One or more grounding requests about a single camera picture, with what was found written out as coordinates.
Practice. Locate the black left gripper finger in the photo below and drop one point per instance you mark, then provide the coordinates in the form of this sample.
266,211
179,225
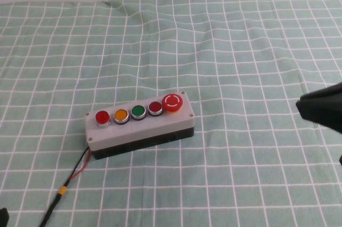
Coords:
4,217

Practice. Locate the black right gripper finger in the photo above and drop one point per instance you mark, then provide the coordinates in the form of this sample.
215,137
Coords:
323,110
327,90

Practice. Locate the red domed push button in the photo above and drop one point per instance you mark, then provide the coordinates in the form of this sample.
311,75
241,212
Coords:
102,117

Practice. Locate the red emergency stop mushroom button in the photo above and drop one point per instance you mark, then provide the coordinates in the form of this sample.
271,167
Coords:
172,101

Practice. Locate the yellow flat push button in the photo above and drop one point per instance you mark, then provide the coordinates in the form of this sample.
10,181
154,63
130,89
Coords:
120,115

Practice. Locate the dark red flat push button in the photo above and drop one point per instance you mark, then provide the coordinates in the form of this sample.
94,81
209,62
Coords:
155,107

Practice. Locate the grey black button control box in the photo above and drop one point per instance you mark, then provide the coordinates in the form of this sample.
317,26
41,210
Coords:
149,128

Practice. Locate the green flat push button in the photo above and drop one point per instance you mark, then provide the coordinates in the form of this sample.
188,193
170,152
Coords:
138,111

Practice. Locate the green white checkered tablecloth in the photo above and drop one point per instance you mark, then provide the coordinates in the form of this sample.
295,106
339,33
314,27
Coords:
240,77

